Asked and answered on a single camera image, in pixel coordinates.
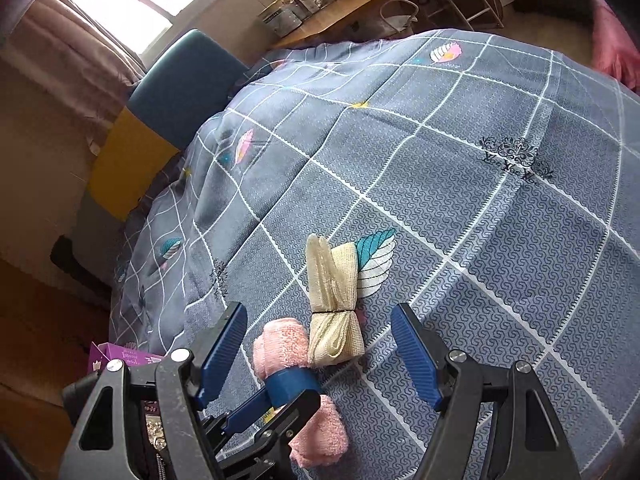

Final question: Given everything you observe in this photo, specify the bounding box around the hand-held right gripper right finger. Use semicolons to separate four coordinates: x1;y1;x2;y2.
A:
390;302;583;480

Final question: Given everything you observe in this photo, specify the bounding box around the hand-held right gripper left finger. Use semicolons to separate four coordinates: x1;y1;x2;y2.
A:
59;301;248;480

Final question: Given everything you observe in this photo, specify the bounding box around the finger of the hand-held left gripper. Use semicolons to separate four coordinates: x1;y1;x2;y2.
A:
221;389;275;437
248;367;322;461

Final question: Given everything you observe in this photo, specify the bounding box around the pink towel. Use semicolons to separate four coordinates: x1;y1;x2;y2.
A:
251;316;351;468

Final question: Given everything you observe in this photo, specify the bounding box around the purple cardboard box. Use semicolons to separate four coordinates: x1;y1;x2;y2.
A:
87;341;166;373

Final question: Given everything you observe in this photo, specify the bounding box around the beige mesh cloth roll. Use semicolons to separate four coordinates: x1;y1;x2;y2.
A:
305;232;366;368

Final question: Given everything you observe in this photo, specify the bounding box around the grey checked leaf-print blanket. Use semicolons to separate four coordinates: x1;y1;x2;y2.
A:
107;27;640;480

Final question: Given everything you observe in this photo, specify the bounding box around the blue yellow grey headboard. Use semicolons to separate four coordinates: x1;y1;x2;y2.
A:
50;29;251;311

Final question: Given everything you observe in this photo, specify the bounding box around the pinkish curtain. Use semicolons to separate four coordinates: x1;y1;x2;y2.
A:
0;0;146;156

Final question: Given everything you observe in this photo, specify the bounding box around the white appliance box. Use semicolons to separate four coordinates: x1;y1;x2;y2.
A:
257;2;306;38

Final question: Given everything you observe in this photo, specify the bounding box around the white bag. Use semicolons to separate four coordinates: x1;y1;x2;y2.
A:
380;0;421;28

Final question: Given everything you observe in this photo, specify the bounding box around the wooden desk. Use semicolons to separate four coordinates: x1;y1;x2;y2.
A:
270;0;418;51

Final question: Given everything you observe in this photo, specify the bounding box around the pink ruffled bed cover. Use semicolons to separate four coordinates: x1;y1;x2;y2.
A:
587;0;640;93

